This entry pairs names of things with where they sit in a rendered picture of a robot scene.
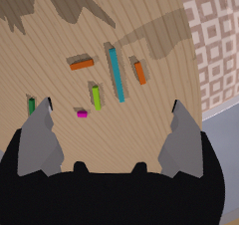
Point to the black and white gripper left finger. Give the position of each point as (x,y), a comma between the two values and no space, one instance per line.
(33,153)

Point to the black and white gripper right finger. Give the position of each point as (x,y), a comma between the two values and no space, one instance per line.
(188,156)

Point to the turquoise rod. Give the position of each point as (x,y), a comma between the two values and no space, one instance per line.
(116,69)

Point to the orange rod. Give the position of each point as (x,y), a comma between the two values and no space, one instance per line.
(82,64)
(140,73)

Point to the small magenta block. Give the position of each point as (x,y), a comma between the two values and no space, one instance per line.
(82,114)

